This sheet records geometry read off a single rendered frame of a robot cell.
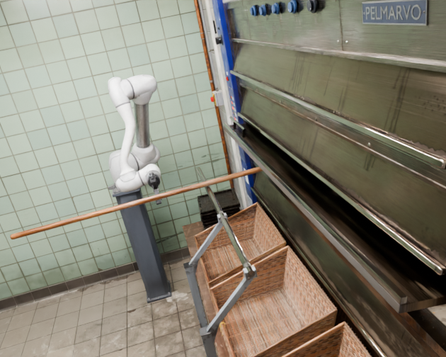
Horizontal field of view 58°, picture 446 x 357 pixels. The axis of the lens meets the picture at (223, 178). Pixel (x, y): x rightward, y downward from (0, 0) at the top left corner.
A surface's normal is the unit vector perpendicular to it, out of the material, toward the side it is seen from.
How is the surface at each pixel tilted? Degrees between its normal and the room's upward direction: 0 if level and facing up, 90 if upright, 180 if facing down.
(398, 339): 70
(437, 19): 90
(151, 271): 90
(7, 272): 90
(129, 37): 90
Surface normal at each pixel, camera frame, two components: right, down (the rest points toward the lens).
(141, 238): 0.21, 0.35
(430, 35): -0.96, 0.25
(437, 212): -0.96, -0.07
